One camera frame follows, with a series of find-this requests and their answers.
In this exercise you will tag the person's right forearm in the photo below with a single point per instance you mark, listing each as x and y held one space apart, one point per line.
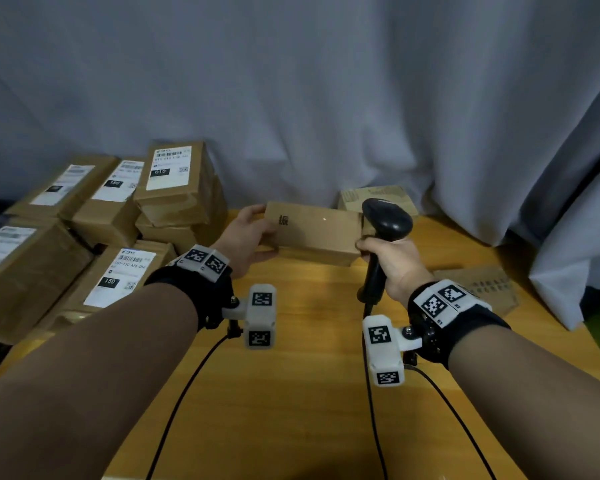
540 404

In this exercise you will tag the person's right hand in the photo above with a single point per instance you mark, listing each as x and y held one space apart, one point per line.
405 269

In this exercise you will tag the small parcel 150 label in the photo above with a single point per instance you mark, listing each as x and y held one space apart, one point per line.
115 219

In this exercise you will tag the person's left hand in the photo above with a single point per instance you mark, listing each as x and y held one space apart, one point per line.
240 244

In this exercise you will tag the taped parcel labelled 150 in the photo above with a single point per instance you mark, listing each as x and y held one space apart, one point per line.
35 284

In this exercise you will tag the person's left forearm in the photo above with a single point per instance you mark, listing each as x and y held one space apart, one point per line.
90 384

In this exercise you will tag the black wristband with marker tags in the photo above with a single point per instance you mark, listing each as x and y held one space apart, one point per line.
470 329
190 289

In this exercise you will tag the plain cardboard box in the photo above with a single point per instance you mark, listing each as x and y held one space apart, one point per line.
315 229

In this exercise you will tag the black barcode scanner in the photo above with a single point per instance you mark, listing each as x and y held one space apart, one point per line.
387 219

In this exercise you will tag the printed cardboard box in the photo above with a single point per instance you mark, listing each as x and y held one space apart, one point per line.
485 289
355 199

